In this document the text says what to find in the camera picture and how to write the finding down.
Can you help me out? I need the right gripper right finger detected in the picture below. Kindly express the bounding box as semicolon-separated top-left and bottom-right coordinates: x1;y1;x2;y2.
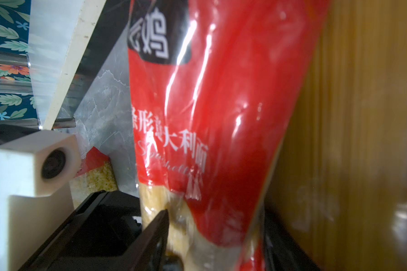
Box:
263;210;320;271

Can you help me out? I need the red fusilli bag centre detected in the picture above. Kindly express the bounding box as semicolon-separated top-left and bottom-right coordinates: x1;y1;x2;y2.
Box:
69;147;118;209

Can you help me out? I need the red spaghetti bag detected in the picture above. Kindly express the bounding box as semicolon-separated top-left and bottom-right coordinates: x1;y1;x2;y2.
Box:
127;1;330;271
267;1;407;271

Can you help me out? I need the white two-tier shelf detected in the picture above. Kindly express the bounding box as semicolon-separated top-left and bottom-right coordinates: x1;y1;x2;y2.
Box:
28;1;130;130

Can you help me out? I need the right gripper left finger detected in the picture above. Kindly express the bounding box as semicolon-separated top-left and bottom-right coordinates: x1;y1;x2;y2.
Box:
21;191;169;271

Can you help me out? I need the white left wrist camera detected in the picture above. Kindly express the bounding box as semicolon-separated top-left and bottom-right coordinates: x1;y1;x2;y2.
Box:
0;130;81;271

